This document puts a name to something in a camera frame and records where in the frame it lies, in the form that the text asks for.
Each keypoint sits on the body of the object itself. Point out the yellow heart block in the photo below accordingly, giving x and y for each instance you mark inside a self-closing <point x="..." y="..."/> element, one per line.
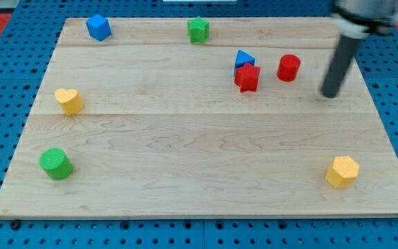
<point x="69" y="100"/>

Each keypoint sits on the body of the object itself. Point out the yellow hexagon block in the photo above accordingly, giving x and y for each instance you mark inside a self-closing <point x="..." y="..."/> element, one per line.
<point x="342" y="172"/>

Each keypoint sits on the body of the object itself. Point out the light wooden board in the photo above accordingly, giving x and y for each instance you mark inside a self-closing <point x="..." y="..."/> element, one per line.
<point x="165" y="132"/>

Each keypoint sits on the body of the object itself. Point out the red star block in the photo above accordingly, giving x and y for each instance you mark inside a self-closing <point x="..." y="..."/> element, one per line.
<point x="247" y="77"/>

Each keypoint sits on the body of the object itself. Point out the blue triangle block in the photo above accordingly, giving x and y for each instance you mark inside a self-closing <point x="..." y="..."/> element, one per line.
<point x="242" y="58"/>

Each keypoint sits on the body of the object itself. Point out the blue cube block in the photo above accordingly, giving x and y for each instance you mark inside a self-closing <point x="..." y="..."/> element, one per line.
<point x="98" y="27"/>

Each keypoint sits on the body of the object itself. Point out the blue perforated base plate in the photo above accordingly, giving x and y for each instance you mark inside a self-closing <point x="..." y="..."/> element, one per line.
<point x="26" y="46"/>

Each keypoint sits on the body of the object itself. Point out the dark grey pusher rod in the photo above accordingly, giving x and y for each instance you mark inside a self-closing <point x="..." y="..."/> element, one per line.
<point x="339" y="65"/>

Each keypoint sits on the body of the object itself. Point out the green star block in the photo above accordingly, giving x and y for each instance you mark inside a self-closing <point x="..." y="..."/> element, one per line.
<point x="198" y="30"/>

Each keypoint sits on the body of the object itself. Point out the grey robot arm end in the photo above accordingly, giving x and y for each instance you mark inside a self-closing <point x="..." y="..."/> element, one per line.
<point x="359" y="18"/>

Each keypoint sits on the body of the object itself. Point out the green cylinder block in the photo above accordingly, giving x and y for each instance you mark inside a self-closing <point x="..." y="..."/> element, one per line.
<point x="56" y="164"/>

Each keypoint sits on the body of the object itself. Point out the red cylinder block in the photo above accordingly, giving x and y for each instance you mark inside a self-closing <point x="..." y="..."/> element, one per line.
<point x="288" y="67"/>

